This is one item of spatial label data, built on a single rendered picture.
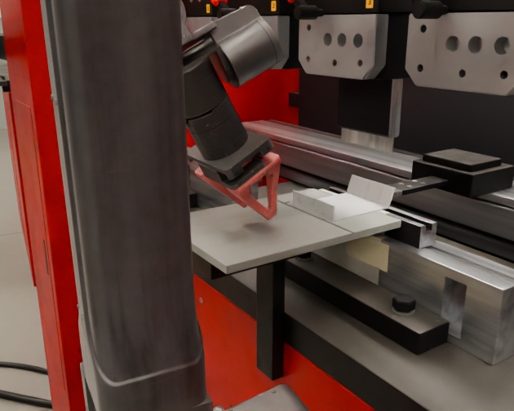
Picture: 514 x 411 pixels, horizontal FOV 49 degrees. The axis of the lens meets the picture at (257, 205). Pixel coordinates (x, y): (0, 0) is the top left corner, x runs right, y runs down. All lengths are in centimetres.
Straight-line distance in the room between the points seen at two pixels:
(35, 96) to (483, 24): 108
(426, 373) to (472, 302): 10
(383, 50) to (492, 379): 40
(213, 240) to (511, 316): 35
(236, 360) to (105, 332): 66
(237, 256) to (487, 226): 49
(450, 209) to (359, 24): 41
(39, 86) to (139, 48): 121
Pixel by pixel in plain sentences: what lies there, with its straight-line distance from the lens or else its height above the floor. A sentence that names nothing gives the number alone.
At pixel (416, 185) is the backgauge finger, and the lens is 91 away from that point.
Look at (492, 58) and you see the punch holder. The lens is 62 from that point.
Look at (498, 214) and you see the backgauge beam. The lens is 97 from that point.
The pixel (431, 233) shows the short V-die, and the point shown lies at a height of 99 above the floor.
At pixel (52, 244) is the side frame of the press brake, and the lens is 154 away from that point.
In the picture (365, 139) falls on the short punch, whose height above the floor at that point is 109.
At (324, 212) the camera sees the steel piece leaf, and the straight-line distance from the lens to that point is 74.
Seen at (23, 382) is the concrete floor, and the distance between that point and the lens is 232.
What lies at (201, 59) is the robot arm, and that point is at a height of 121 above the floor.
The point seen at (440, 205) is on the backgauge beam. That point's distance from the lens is 104.
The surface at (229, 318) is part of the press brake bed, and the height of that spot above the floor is 80.
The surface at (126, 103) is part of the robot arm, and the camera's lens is 25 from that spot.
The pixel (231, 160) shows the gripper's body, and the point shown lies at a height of 110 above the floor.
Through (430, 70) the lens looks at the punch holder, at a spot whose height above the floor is 119.
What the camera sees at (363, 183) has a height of 102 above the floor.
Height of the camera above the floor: 124
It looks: 18 degrees down
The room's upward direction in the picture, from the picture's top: straight up
